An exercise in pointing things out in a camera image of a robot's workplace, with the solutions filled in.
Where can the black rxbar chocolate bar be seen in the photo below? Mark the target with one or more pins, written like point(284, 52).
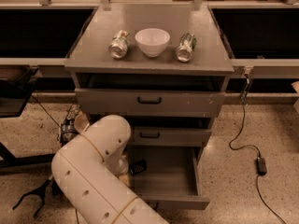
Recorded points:
point(138, 167)

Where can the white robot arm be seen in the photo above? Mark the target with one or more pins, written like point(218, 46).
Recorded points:
point(80, 171)

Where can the grey middle drawer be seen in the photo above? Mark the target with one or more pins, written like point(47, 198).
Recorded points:
point(170, 131)

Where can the grey drawer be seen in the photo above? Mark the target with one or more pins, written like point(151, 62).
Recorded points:
point(152, 95)
point(171, 180)
point(170, 131)

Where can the grey bottom drawer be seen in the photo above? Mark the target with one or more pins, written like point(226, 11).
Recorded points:
point(171, 180)

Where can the grey top drawer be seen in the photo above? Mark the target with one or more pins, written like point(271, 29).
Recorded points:
point(152, 95)

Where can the grey drawer cabinet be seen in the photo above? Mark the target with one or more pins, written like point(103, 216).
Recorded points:
point(91, 56)

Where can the paper cup on floor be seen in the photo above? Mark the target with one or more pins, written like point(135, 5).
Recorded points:
point(81, 123)

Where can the left green soda can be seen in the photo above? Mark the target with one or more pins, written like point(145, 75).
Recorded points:
point(119, 44)

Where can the green soda can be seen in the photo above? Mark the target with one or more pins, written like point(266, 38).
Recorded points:
point(186, 46)
point(119, 44)

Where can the white bowl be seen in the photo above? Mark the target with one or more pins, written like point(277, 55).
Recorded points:
point(152, 41)

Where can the right green soda can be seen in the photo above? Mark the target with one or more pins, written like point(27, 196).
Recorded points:
point(186, 46)

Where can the black power adapter with cable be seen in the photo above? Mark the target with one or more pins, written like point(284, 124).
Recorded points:
point(260, 160)

